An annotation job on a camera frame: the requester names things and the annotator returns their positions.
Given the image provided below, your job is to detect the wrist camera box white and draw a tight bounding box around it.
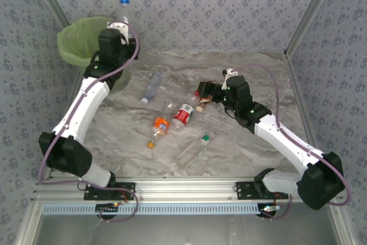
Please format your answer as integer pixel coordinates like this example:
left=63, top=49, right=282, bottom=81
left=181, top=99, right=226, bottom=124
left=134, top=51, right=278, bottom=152
left=106, top=20, right=130, bottom=45
left=221, top=68, right=239, bottom=90

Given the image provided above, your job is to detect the blue slotted cable duct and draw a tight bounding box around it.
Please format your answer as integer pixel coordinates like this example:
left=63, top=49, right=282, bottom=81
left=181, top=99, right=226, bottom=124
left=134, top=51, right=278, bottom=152
left=42, top=203, right=262, bottom=216

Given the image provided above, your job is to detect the aluminium side rail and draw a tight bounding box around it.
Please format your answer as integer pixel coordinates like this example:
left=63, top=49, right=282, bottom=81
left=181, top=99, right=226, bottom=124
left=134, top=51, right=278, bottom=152
left=42, top=69, right=85, bottom=180
left=283, top=51, right=329, bottom=178

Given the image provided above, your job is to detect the red label bottle red cap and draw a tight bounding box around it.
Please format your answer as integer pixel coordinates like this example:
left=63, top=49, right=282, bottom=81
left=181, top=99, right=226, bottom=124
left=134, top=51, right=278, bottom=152
left=171, top=90, right=201, bottom=130

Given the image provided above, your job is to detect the right aluminium side rail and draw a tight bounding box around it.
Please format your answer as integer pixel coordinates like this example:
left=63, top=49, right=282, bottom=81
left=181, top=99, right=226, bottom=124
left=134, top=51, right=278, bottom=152
left=283, top=51, right=329, bottom=178

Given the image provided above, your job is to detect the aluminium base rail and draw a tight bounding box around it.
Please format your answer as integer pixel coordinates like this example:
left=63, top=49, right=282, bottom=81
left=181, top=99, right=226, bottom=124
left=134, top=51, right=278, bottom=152
left=30, top=178, right=343, bottom=202

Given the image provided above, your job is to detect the orange label bottle orange cap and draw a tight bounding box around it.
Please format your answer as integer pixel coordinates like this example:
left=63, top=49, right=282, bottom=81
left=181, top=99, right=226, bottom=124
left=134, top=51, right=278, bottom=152
left=146, top=98, right=179, bottom=150

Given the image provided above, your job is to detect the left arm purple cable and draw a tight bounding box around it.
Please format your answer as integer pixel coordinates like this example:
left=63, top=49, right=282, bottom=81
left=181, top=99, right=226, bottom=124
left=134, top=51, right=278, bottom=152
left=37, top=20, right=140, bottom=223

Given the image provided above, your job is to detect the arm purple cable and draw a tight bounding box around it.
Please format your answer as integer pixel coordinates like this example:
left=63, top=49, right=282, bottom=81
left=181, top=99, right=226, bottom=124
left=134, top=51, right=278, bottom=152
left=37, top=20, right=140, bottom=223
left=231, top=63, right=352, bottom=221

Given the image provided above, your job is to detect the blue label bottle blue cap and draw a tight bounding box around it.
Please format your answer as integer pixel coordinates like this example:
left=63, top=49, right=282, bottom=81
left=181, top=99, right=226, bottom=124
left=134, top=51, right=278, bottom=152
left=119, top=0, right=130, bottom=26

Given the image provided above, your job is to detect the left aluminium side rail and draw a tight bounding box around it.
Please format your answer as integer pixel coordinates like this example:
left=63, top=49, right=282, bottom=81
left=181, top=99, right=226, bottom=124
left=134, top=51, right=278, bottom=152
left=42, top=69, right=85, bottom=180

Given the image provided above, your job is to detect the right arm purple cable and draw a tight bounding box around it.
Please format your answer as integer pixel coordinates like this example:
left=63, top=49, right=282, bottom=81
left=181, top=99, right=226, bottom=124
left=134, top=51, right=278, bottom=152
left=231, top=63, right=352, bottom=221

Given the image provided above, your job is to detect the green-lined trash bin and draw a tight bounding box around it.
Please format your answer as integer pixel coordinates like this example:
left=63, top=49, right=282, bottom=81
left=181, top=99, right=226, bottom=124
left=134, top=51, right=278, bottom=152
left=56, top=16, right=130, bottom=69

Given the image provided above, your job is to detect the right aluminium frame post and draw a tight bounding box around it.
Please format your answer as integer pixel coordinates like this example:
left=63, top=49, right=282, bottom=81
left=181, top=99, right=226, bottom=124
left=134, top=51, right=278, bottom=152
left=283, top=0, right=343, bottom=56

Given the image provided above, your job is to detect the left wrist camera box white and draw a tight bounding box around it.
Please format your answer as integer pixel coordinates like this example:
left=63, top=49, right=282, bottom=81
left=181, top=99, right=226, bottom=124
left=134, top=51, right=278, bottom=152
left=106, top=20, right=130, bottom=45

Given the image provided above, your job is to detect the clear bottle pale blue label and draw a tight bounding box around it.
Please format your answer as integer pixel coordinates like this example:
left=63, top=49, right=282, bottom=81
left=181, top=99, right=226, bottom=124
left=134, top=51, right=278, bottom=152
left=140, top=72, right=163, bottom=105

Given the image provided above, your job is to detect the green plastic bin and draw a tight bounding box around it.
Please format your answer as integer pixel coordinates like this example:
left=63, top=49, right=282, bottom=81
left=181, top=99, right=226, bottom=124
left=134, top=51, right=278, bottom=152
left=77, top=55, right=132, bottom=94

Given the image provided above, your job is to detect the clear bottle green cap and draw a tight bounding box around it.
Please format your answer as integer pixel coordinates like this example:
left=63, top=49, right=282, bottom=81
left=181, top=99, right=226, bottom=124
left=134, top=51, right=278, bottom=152
left=174, top=133, right=212, bottom=169

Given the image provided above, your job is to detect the brown label bottle cream cap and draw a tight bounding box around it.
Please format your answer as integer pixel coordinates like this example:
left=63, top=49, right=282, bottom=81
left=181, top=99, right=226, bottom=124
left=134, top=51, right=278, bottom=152
left=196, top=95, right=213, bottom=113

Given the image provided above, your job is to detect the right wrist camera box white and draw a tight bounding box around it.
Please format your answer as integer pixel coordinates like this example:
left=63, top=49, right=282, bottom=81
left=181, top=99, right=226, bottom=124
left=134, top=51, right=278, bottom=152
left=221, top=68, right=239, bottom=90

